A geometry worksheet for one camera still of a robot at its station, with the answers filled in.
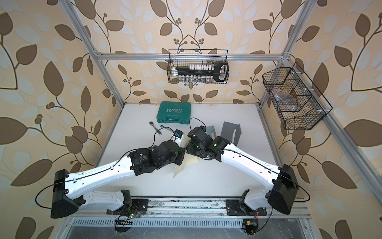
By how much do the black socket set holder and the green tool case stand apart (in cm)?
30

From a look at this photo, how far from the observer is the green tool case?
1081 mm

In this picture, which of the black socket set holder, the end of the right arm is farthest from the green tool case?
the end of the right arm

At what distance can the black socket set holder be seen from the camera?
837 millimetres

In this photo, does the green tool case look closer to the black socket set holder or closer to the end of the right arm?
the black socket set holder
